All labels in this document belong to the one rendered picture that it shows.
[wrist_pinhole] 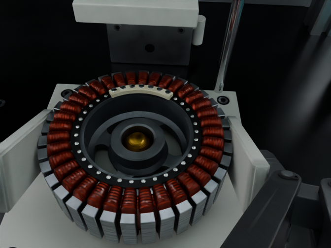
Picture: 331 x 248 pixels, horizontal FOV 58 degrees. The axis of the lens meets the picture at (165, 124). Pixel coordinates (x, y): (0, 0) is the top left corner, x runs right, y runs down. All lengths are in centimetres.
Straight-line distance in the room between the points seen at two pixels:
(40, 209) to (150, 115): 9
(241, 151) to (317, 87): 17
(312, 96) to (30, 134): 23
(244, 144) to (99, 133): 10
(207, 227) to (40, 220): 10
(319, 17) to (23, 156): 31
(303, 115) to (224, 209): 12
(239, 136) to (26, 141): 11
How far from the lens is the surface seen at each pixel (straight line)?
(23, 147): 17
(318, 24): 38
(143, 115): 21
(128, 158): 17
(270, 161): 16
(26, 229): 20
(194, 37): 29
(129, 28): 27
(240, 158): 16
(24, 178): 17
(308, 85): 31
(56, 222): 19
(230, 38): 22
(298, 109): 28
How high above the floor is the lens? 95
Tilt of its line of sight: 49 degrees down
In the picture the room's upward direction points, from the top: 3 degrees clockwise
